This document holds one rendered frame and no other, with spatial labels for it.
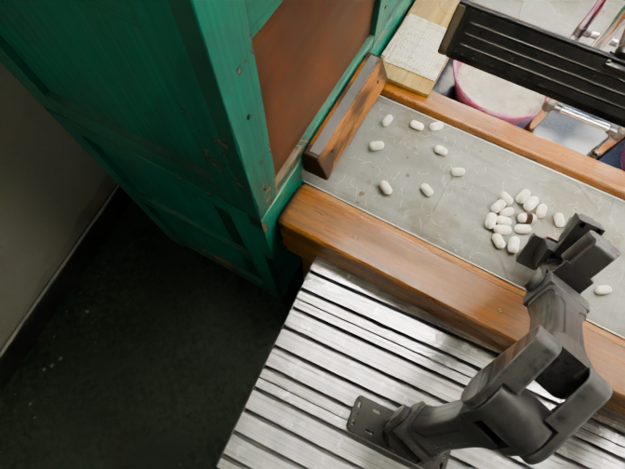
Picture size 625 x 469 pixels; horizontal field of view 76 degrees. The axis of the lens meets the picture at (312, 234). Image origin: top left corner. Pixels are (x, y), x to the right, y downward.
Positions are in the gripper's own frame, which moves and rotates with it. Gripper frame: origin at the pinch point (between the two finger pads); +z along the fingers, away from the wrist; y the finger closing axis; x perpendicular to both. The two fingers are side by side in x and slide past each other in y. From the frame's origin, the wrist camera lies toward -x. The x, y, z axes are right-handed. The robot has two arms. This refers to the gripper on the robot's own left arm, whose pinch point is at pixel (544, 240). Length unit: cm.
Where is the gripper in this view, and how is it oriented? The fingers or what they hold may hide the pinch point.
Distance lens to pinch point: 97.2
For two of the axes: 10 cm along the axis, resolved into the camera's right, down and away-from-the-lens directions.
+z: 3.7, -3.9, 8.4
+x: -3.1, 8.0, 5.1
